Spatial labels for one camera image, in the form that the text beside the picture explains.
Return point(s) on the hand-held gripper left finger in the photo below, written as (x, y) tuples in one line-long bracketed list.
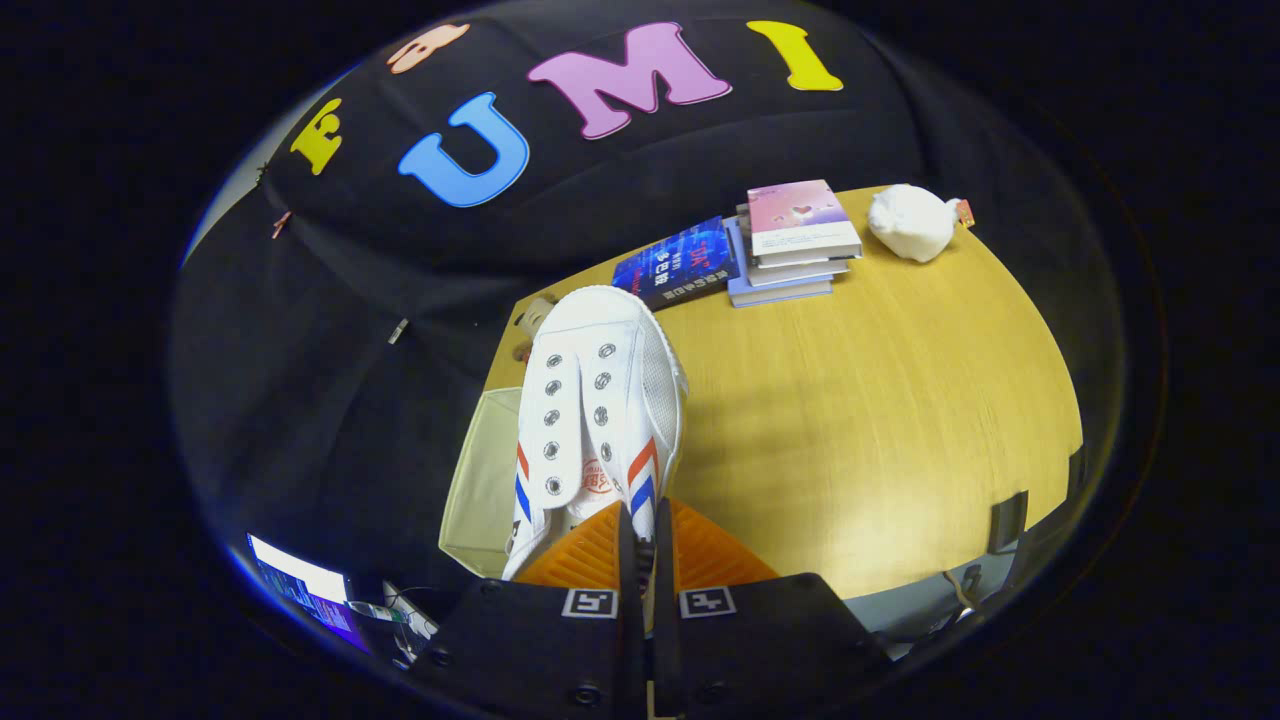
[(545, 650)]

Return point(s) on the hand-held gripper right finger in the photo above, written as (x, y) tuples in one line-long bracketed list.
[(760, 650)]

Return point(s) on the cream fabric storage box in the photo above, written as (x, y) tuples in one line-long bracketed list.
[(480, 490)]

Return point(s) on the white canvas shoe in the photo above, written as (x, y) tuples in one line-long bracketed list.
[(600, 340)]

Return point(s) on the computer monitor screen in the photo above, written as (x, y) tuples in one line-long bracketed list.
[(300, 585)]

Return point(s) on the silver clip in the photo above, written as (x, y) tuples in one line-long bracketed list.
[(398, 331)]

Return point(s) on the white book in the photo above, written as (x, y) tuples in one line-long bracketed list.
[(800, 272)]

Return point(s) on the blue cover book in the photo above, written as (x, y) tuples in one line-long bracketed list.
[(675, 262)]

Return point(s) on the pink cover book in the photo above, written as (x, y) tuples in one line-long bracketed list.
[(800, 218)]

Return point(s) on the white plush toy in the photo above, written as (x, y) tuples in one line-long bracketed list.
[(910, 225)]

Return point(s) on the pink clip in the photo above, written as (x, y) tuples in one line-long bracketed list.
[(281, 224)]

